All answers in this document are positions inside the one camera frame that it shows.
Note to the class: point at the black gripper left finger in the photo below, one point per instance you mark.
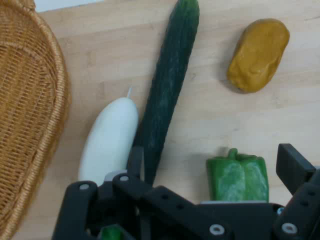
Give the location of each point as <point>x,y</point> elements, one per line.
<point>75,212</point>

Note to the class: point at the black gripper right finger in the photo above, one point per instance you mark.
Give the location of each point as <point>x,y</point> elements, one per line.
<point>303,205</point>

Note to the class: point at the long dark green cucumber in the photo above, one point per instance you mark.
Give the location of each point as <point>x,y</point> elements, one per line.
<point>170,87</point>

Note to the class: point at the green bell pepper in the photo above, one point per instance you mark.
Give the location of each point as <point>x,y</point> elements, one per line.
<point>237,180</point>

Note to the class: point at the white radish with green leaves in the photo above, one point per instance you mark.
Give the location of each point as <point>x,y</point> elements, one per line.
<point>107,145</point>

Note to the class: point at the woven wicker basket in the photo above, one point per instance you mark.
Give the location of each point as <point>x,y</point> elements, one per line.
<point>25,100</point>

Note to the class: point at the wooden cutting board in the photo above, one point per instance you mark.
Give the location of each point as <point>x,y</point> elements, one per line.
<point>212,112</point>

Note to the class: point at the brown potato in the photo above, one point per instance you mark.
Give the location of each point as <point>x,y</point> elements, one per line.
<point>257,55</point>

